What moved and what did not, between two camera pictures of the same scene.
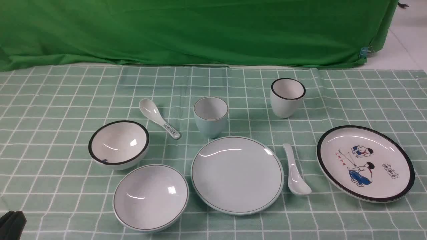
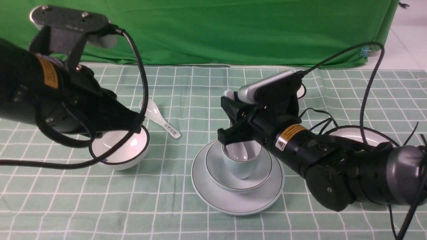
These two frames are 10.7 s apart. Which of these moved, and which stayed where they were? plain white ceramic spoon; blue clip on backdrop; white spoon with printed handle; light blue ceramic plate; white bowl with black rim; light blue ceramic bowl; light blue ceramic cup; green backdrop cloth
Moved: light blue ceramic cup; light blue ceramic bowl; plain white ceramic spoon
Stayed: light blue ceramic plate; blue clip on backdrop; green backdrop cloth; white spoon with printed handle; white bowl with black rim
